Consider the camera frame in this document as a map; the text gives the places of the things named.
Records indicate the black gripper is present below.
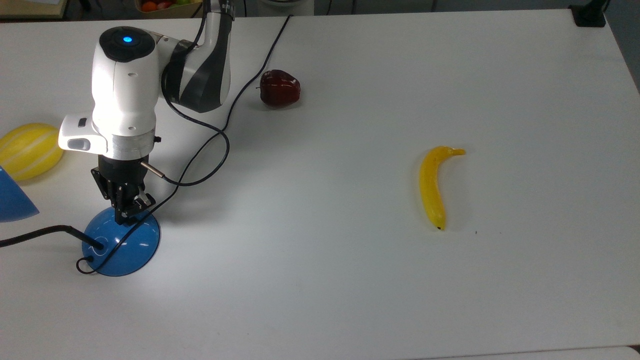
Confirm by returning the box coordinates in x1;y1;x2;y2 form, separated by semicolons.
91;155;157;224

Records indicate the blue bowl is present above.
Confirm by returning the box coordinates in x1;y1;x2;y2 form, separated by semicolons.
0;165;162;277

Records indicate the yellow striped melon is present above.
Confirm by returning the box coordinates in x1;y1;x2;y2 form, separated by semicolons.
0;123;65;182

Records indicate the dark red plastic apple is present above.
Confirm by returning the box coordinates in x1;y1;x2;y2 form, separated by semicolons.
257;69;302;108

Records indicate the fruit basket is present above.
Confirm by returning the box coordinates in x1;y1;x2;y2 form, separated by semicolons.
134;0;204;19

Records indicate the wooden board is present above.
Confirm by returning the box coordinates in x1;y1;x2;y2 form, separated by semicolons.
0;0;69;20

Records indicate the yellow plastic banana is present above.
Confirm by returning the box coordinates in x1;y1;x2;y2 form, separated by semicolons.
419;145;467;231

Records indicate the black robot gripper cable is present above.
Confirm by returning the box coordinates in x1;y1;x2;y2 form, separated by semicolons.
140;15;231;187

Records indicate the thin dark lamp power cable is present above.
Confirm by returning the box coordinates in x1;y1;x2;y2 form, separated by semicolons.
76;15;293;275

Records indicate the black table clamp mount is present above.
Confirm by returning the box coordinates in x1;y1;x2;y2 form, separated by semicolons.
569;0;610;28

